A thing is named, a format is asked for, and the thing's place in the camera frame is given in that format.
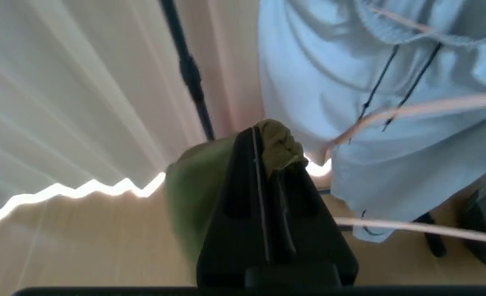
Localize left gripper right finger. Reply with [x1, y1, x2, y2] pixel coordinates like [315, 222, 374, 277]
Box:
[253, 127, 359, 288]

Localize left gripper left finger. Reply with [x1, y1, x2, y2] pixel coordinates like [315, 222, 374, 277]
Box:
[196, 127, 269, 288]

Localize green garment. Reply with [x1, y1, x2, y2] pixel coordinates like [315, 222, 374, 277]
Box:
[164, 118, 309, 284]

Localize pale grey shorts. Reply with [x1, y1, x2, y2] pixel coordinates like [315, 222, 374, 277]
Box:
[257, 0, 486, 243]

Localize black clothes rack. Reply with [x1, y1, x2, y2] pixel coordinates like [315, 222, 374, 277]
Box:
[159, 0, 447, 258]

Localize beige curtain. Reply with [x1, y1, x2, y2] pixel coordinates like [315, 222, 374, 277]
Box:
[0, 0, 268, 215]

